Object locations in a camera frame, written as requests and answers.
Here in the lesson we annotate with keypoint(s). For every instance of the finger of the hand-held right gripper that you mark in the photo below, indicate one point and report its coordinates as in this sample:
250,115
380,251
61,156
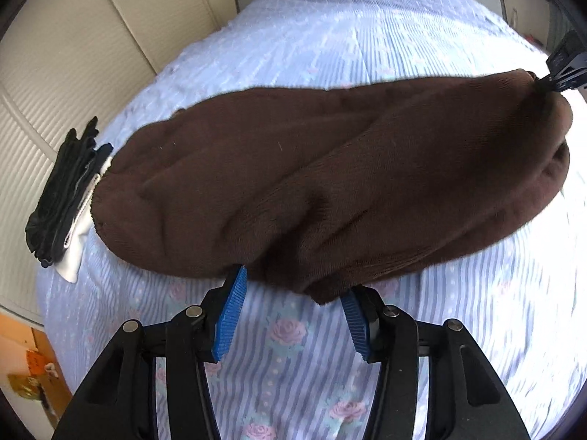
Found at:
560,75

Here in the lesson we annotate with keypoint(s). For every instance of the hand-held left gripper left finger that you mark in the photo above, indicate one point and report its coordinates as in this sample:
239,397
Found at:
229,311

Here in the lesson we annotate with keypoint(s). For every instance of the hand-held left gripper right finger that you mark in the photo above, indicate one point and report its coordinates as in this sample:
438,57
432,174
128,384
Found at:
357,321

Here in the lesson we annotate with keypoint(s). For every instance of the brown pants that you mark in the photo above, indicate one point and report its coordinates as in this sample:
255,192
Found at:
321,183

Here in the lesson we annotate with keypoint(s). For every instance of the floral striped bed sheet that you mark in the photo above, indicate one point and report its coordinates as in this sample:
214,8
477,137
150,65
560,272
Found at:
284,362

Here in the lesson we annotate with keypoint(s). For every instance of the stack of dark folded clothes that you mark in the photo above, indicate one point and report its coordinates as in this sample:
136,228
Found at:
62,192

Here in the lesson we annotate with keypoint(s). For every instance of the wooden door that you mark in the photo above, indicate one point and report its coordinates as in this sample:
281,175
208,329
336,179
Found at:
30,366

